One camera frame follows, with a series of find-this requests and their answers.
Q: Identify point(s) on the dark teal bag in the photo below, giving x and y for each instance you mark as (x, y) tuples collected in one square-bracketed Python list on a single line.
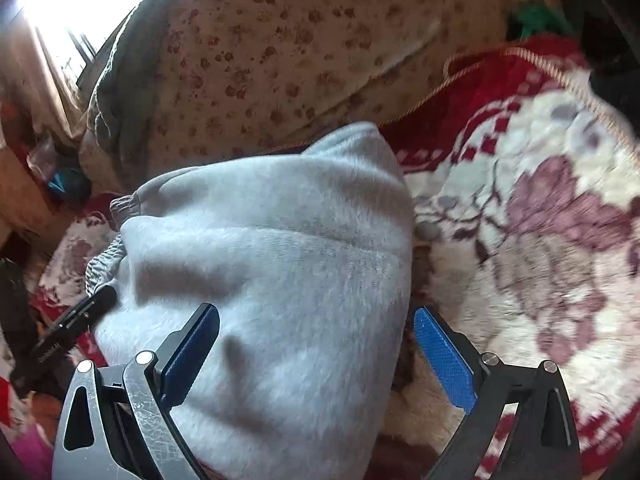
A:
[(65, 182)]

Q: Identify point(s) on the grey fleece cloth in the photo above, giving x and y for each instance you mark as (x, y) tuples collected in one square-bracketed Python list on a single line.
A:
[(120, 100)]

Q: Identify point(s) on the person's left forearm pink sleeve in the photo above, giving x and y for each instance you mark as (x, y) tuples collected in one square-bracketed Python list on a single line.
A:
[(30, 455)]

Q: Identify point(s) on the bright window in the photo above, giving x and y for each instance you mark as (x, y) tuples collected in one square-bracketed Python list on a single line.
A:
[(75, 5)]

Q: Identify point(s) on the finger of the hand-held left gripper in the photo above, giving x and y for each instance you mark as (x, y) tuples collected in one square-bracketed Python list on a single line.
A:
[(85, 312)]

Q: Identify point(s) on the black cloth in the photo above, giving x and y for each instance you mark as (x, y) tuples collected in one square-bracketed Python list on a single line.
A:
[(610, 70)]

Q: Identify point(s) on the red white floral blanket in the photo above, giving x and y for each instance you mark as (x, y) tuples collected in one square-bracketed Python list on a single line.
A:
[(550, 260)]

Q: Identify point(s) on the light grey pants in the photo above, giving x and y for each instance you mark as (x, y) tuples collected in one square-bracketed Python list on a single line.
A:
[(275, 260)]

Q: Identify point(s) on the beige curtain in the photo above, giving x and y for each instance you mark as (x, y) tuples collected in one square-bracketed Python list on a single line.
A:
[(40, 85)]

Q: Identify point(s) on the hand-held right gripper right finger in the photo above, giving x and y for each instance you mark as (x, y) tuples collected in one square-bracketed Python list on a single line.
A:
[(445, 360)]

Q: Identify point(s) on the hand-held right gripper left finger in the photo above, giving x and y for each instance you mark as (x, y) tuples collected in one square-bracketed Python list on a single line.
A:
[(192, 355)]

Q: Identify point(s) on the green cloth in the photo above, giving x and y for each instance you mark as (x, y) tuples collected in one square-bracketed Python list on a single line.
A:
[(537, 20)]

